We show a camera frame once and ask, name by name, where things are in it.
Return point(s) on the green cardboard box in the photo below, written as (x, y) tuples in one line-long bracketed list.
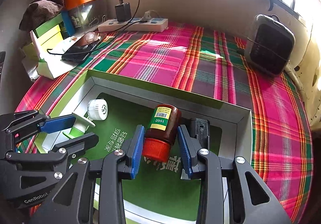
[(155, 193)]

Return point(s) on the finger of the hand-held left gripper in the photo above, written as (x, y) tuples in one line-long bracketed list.
[(59, 123), (77, 143)]

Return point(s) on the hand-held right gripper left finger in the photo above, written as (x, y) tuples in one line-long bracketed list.
[(135, 156)]

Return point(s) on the white power strip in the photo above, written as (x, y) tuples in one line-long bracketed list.
[(133, 27)]

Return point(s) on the green and white bag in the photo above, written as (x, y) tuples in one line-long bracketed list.
[(55, 68)]

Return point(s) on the white plug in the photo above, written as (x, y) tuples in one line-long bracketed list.
[(147, 15)]

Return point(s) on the grey and black heater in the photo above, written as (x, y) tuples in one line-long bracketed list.
[(270, 45)]

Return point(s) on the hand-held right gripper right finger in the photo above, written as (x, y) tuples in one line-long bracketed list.
[(185, 156)]

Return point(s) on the white ribbed cap bottle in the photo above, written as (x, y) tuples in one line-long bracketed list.
[(97, 109)]

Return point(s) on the white tube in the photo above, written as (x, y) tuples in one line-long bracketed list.
[(35, 43)]

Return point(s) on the green and yellow box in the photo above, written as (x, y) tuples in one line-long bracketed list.
[(49, 30)]

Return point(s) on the brown patterned cloth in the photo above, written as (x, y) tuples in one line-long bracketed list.
[(42, 8)]

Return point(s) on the red bottle with green label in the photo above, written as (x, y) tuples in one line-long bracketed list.
[(163, 123)]

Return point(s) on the green and white spool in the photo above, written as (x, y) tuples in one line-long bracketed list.
[(80, 126)]

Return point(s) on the pink plaid blanket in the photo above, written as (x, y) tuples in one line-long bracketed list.
[(175, 58)]

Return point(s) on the black phone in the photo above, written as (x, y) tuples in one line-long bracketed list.
[(75, 54)]

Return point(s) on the clear plastic container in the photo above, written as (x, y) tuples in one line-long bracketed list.
[(87, 14)]

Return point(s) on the black charger adapter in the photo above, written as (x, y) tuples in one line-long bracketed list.
[(123, 11)]

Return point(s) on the blue box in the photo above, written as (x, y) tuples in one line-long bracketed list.
[(67, 21)]

